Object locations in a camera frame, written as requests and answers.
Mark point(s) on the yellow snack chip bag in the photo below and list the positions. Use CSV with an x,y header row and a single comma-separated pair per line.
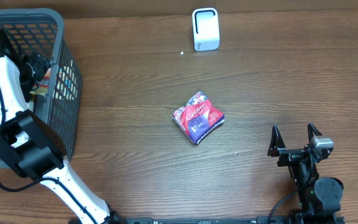
x,y
41,87

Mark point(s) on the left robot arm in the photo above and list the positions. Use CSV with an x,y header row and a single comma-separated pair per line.
x,y
31,152

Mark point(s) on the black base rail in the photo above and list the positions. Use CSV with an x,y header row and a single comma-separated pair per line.
x,y
255,220

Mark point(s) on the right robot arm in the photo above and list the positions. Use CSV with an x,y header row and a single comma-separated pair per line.
x,y
319,197

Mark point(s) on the white barcode scanner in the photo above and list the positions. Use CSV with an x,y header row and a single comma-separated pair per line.
x,y
206,32

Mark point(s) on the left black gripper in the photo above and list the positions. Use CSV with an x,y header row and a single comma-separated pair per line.
x,y
40,65

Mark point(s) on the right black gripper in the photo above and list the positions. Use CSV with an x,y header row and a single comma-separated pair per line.
x,y
288,155

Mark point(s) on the red purple Carefree pack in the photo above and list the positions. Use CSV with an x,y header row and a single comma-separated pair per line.
x,y
198,117

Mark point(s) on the grey plastic mesh basket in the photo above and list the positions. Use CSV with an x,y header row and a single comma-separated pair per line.
x,y
42,31

